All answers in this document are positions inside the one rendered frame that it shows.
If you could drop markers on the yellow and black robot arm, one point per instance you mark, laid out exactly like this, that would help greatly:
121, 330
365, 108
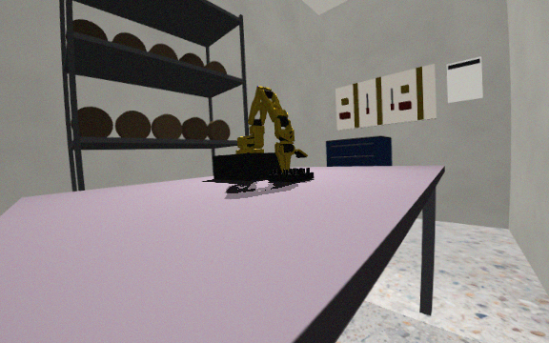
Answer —
270, 104

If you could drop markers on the grey panel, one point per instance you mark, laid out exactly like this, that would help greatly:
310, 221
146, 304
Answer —
295, 175

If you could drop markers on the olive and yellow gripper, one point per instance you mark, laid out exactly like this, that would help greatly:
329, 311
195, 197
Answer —
284, 151

